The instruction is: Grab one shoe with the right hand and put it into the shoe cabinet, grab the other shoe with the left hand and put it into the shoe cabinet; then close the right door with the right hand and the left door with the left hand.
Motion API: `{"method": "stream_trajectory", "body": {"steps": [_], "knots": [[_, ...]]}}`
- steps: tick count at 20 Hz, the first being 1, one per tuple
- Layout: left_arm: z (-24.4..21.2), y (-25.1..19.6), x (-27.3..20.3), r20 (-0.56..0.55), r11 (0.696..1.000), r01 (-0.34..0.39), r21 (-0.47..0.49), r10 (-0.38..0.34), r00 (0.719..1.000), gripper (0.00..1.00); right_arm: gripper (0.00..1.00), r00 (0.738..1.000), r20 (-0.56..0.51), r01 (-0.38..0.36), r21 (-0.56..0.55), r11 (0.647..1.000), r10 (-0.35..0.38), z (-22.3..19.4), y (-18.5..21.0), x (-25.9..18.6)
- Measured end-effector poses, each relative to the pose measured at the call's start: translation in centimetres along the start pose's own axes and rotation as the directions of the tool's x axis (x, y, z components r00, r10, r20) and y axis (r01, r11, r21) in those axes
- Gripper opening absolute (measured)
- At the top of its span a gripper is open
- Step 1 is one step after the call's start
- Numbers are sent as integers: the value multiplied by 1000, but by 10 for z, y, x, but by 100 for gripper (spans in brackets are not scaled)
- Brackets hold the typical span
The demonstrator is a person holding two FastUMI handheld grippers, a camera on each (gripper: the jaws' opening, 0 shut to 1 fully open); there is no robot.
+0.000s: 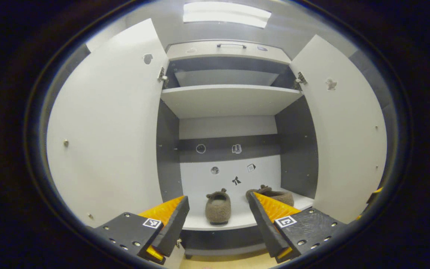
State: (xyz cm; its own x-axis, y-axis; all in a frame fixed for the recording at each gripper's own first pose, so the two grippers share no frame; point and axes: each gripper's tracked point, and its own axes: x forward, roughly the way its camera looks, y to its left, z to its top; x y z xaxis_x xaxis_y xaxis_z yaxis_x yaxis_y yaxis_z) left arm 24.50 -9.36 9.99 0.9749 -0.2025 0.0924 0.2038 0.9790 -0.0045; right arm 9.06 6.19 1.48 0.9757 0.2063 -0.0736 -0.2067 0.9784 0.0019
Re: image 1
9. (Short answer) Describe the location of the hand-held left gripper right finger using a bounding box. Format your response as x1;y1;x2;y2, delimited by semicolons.
248;192;350;264

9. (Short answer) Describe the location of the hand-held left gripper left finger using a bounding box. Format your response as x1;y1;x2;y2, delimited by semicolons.
92;195;191;265

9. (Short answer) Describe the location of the brown fuzzy shoe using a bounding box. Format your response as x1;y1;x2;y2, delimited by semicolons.
205;188;232;225
246;185;295;208

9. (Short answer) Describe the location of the white shoe cabinet door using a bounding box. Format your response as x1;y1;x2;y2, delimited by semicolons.
46;18;171;228
289;34;388;225

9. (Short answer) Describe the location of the white grey shoe cabinet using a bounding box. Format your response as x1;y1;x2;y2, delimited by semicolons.
156;39;319;260

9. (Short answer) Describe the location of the large ceiling light panel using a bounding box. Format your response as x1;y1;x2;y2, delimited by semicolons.
183;1;272;29

